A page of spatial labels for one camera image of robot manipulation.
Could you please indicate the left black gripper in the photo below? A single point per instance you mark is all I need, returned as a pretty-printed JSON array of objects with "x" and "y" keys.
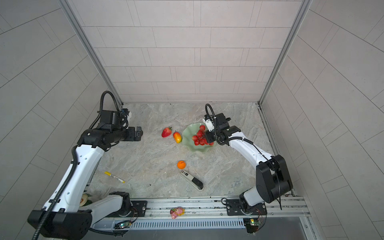
[{"x": 133, "y": 136}]

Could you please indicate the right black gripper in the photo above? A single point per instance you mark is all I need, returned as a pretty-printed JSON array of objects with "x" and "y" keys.
[{"x": 208, "y": 134}]

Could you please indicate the red grape bunch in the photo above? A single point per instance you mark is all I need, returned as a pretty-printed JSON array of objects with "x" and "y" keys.
[{"x": 200, "y": 138}]

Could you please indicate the red strawberry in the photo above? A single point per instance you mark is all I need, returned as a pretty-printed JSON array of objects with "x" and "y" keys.
[{"x": 166, "y": 132}]

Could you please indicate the red yellow mango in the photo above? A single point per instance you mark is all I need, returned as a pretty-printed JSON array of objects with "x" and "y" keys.
[{"x": 177, "y": 137}]

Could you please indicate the orange tangerine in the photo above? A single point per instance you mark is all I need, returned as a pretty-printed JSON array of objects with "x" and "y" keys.
[{"x": 181, "y": 165}]

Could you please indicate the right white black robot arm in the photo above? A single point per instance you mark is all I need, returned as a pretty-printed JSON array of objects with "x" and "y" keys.
[{"x": 273, "y": 179}]

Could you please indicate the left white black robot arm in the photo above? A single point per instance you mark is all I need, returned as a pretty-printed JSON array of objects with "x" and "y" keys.
[{"x": 62, "y": 216}]

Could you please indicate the green scalloped fruit bowl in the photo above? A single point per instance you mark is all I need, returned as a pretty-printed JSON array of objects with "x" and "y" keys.
[{"x": 188, "y": 142}]

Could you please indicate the pink toy fruit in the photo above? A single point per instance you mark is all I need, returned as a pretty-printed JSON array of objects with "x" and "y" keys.
[{"x": 177, "y": 212}]

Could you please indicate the yellow white marker pen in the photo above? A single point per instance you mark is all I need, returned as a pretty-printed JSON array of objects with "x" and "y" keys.
[{"x": 115, "y": 177}]

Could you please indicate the white black handheld device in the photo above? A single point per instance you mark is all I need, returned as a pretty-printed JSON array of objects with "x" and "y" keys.
[{"x": 196, "y": 183}]

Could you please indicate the left green circuit board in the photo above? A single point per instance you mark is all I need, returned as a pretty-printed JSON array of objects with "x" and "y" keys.
[{"x": 123, "y": 225}]

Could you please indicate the green circuit board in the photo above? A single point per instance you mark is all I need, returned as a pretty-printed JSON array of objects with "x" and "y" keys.
[
  {"x": 123, "y": 225},
  {"x": 252, "y": 225}
]

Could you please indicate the right green circuit board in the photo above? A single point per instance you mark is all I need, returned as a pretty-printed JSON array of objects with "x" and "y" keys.
[{"x": 252, "y": 225}]

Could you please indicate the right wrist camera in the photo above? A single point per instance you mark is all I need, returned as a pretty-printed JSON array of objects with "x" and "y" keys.
[{"x": 209, "y": 124}]

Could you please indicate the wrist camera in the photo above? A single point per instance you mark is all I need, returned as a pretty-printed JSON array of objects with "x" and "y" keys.
[
  {"x": 209, "y": 124},
  {"x": 114, "y": 120}
]

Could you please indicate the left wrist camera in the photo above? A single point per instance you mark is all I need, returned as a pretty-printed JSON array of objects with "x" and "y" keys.
[{"x": 114, "y": 120}]

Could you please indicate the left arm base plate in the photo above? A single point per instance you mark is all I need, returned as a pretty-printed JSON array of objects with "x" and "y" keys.
[{"x": 139, "y": 207}]

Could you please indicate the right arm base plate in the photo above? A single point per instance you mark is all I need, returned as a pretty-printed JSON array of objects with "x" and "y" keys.
[{"x": 234, "y": 208}]

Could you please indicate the aluminium mounting rail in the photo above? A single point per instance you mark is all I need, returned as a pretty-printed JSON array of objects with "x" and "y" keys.
[{"x": 213, "y": 208}]

